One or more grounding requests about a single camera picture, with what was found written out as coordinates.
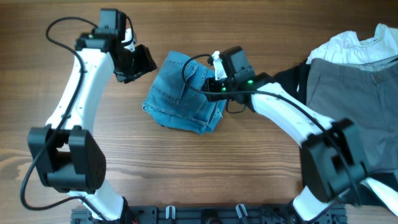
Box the light blue denim jeans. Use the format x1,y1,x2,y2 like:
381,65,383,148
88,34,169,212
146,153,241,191
142,51,226,134

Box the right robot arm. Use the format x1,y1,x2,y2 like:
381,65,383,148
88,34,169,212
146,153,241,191
202,46,369,222

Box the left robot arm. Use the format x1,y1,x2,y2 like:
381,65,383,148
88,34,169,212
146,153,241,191
27,9,157,223

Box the black garment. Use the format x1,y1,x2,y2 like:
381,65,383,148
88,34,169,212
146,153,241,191
274,62,310,104

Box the white cloth garment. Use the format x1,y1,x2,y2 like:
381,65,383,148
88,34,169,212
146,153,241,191
307,24,397,65

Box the grey garment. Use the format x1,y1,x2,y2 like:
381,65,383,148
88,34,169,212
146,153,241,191
306,58,397,174

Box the black right camera cable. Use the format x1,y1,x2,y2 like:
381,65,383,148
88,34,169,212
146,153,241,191
181,54,361,215

